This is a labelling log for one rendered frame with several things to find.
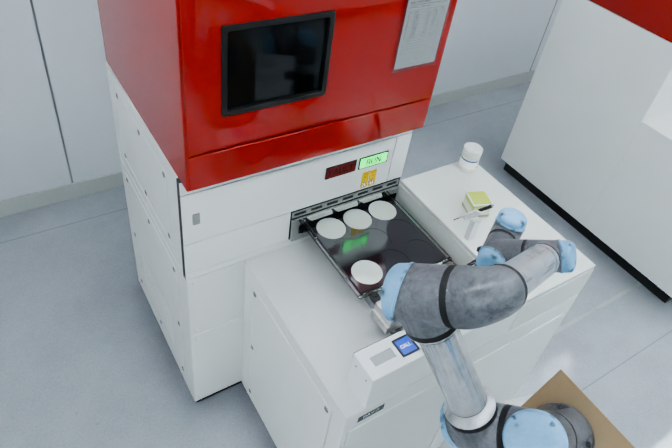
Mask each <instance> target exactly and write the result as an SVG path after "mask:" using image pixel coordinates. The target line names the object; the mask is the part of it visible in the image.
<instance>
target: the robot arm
mask: <svg viewBox="0 0 672 448"><path fill-rule="evenodd" d="M526 225H527V218H526V216H525V215H524V214H523V213H522V212H521V211H520V210H517V209H515V208H511V207H506V208H503V209H501V210H500V211H499V213H498V215H497V216H496V217H495V221H494V224H493V226H492V228H491V230H490V232H489V234H488V236H487V238H486V240H485V242H484V244H483V246H479V247H477V250H476V251H477V252H478V255H477V258H476V259H475V260H472V261H471V262H470V263H467V265H447V264H424V263H415V262H410V263H398V264H396V265H394V266H393V267H392V268H391V269H390V270H389V271H388V273H387V275H386V277H385V280H384V283H383V286H382V292H381V309H382V313H383V315H384V317H385V319H386V320H388V321H391V322H392V323H397V322H398V323H401V324H402V326H403V328H404V330H405V332H406V334H407V336H408V337H409V338H410V339H411V340H412V341H414V342H416V343H419V344H420V346H421V348H422V351H423V353H424V355H425V357H426V359H427V361H428V364H429V366H430V368H431V370H432V372H433V374H434V376H435V379H436V381H437V383H438V385H439V387H440V389H441V392H442V394H443V396H444V398H445V401H444V402H443V404H442V407H441V411H440V423H441V426H440V429H441V433H442V436H443V438H444V440H445V441H446V442H447V443H448V444H449V445H450V446H451V447H454V448H594V446H595V439H594V434H593V430H592V428H591V426H590V424H589V422H588V420H587V419H586V418H585V416H584V415H583V414H582V413H581V412H579V411H578V410H577V409H575V408H574V407H572V406H570V405H567V404H563V403H547V404H543V405H541V406H539V407H538V408H536V409H532V408H527V407H521V406H516V405H510V404H504V403H499V402H496V400H495V397H494V395H493V393H492V392H491V391H490V390H489V389H488V388H487V387H485V386H483V385H482V384H481V381H480V379H479V376H478V374H477V371H476V369H475V366H474V364H473V361H472V359H471V356H470V354H469V351H468V349H467V346H466V344H465V341H464V339H463V337H462V334H461V332H460V329H462V330H468V329H477V328H481V327H485V326H488V325H491V324H494V323H497V322H499V321H501V320H503V319H505V318H507V317H509V316H511V315H513V314H514V313H515V312H517V311H518V310H519V309H520V308H521V307H522V306H523V305H524V304H525V302H526V300H527V297H528V294H530V293H531V292H532V291H533V290H534V289H536V288H537V287H538V286H539V285H541V284H542V283H543V282H544V281H545V280H547V279H548V278H549V277H550V276H552V275H553V274H554V273H555V272H557V273H561V274H562V273H571V272H573V271H574V270H575V267H576V261H577V253H576V247H575V244H574V243H573V242H572V241H569V240H560V239H557V240H536V239H520V238H521V236H522V234H523V232H524V231H525V227H526ZM474 262H475V263H476V264H475V263H474ZM471 263H472V264H471Z"/></svg>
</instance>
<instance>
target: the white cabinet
mask: <svg viewBox="0 0 672 448"><path fill-rule="evenodd" d="M577 296H578V294H577V295H575V296H573V297H571V298H569V299H567V300H565V301H564V302H562V303H560V304H558V305H556V306H554V307H552V308H551V309H549V310H547V311H545V312H543V313H541V314H539V315H538V316H536V317H534V318H532V319H530V320H528V321H526V322H525V323H523V324H521V325H519V326H517V327H515V328H513V329H512V330H510V331H508V333H507V334H505V335H503V336H501V337H499V338H497V339H495V340H494V341H492V342H490V343H488V344H486V345H484V346H482V347H481V348H479V349H477V350H475V351H473V352H471V353H469V354H470V356H471V359H472V361H473V364H474V366H475V369H476V371H477V374H478V376H479V379H480V381H481V384H482V385H483V386H485V387H487V388H488V389H489V390H490V391H491V392H492V393H493V395H494V397H495V400H496V402H503V401H507V400H511V399H513V398H514V397H515V395H516V394H517V392H518V390H519V389H520V387H521V386H522V384H523V382H524V381H525V379H526V378H527V376H528V374H529V373H530V371H531V370H532V368H533V366H534V365H535V363H536V362H537V360H538V358H539V357H540V355H541V354H542V352H543V350H544V349H545V347H546V346H547V344H548V342H549V341H550V339H551V338H552V336H553V334H554V333H555V331H556V330H557V328H558V326H559V325H560V323H561V322H562V320H563V318H564V317H565V315H566V314H567V312H568V310H569V309H570V307H571V306H572V304H573V302H574V301H575V299H576V298H577ZM242 383H243V385H244V387H245V389H246V391H247V393H248V394H249V396H250V398H251V400H252V402H253V404H254V406H255V408H256V409H257V411H258V413H259V415H260V417H261V419H262V421H263V422H264V424H265V426H266V428H267V430H268V432H269V434H270V436H271V437H272V439H273V441H274V443H275V445H276V447H277V448H438V447H439V446H440V445H441V443H442V442H443V441H444V438H443V436H442V433H441V429H440V426H441V423H440V411H441V407H442V404H443V402H444V401H445V398H444V396H443V394H442V392H441V389H440V387H439V385H438V383H437V381H436V379H435V376H434V374H433V373H432V374H431V375H429V376H427V377H425V378H423V379H421V380H419V381H418V382H416V383H414V384H412V385H410V386H408V387H406V388H405V389H403V390H401V391H399V392H397V393H395V394H393V395H392V396H390V397H388V398H386V399H384V400H382V401H380V402H379V403H377V404H375V405H373V406H371V407H369V408H367V409H366V410H364V411H362V412H360V413H358V414H356V415H354V416H353V417H351V418H349V419H347V420H346V419H345V418H344V416H343V415H342V413H341V412H340V410H339V408H338V407H337V405H336V404H335V402H334V401H333V399H332V397H331V396H330V394H329V393H328V391H327V390H326V388H325V386H324V385H323V383H322V382H321V380H320V379H319V377H318V375H317V374H316V372H315V371H314V369H313V368H312V366H311V365H310V363H309V361H308V360H307V358H306V357H305V355H304V354H303V352H302V350H301V349H300V347H299V346H298V344H297V343H296V341H295V339H294V338H293V336H292V335H291V333H290V332H289V330H288V328H287V327H286V325H285V324H284V322H283V321H282V319H281V317H280V316H279V314H278V313H277V311H276V310H275V308H274V306H273V305H272V303H271V302H270V300H269V299H268V297H267V296H266V294H265V292H264V291H263V289H262V288H261V286H260V285H259V283H258V281H257V280H256V278H255V277H254V275H253V274H252V272H251V270H250V269H249V267H248V266H247V264H246V263H245V291H244V322H243V352H242Z"/></svg>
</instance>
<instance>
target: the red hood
mask: <svg viewBox="0 0 672 448"><path fill-rule="evenodd" d="M97 3H98V10H99V16H100V23H101V30H102V36H103V43H104V49H105V56H106V61H107V63H108V64H109V66H110V67H111V69H112V71H113V72H114V74H115V76H116V77H117V79H118V80H119V82H120V84H121V85H122V87H123V89H124V90H125V92H126V93H127V95H128V97H129V98H130V100H131V102H132V103H133V105H134V106H135V108H136V110H137V111H138V113H139V115H140V116H141V118H142V119H143V121H144V123H145V124H146V126H147V128H148V129H149V131H150V133H151V134H152V136H153V137H154V139H155V141H156V142H157V144H158V146H159V147H160V149H161V150H162V152H163V154H164V155H165V157H166V159H167V160H168V162H169V163H170V165H171V167H172V168H173V170H174V172H175V173H176V175H177V176H178V178H179V180H180V181H181V183H182V185H183V186H184V188H185V189H186V191H187V192H190V191H193V190H197V189H201V188H204V187H208V186H211V185H215V184H219V183H222V182H226V181H230V180H233V179H237V178H240V177H244V176H248V175H251V174H255V173H259V172H262V171H266V170H269V169H273V168H277V167H280V166H284V165H288V164H291V163H295V162H299V161H302V160H306V159H309V158H313V157H317V156H320V155H324V154H328V153H331V152H335V151H338V150H342V149H346V148H349V147H353V146H357V145H360V144H364V143H367V142H371V141H375V140H378V139H382V138H386V137H389V136H393V135H396V134H400V133H404V132H407V131H411V130H415V129H418V128H422V127H423V126H424V123H425V119H426V115H427V112H428V108H429V104H430V100H431V97H432V93H433V89H434V86H435V82H436V78H437V74H438V71H439V67H440V63H441V60H442V56H443V52H444V48H445V45H446V41H447V37H448V34H449V30H450V26H451V22H452V19H453V15H454V11H455V8H456V4H457V0H97Z"/></svg>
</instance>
